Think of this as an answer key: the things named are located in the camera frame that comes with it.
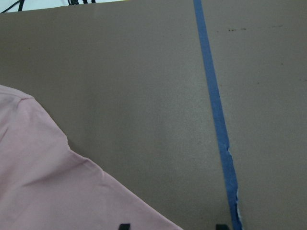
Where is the pink Snoopy t-shirt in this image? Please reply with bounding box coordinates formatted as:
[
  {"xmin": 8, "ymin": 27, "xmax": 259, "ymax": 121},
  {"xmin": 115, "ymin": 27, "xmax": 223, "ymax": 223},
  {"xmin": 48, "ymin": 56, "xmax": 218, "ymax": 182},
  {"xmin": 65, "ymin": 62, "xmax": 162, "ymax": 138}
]
[{"xmin": 0, "ymin": 86, "xmax": 178, "ymax": 230}]

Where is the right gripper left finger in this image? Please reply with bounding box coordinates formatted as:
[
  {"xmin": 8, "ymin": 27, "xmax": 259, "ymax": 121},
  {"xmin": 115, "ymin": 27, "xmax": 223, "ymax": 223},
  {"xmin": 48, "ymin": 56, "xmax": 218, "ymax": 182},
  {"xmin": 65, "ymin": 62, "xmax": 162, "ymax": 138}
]
[{"xmin": 119, "ymin": 223, "xmax": 130, "ymax": 230}]

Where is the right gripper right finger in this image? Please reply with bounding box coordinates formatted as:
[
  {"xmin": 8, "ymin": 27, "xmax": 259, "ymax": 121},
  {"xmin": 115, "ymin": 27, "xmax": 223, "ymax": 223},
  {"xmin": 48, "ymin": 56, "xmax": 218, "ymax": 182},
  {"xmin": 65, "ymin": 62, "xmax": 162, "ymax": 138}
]
[{"xmin": 215, "ymin": 224, "xmax": 230, "ymax": 230}]

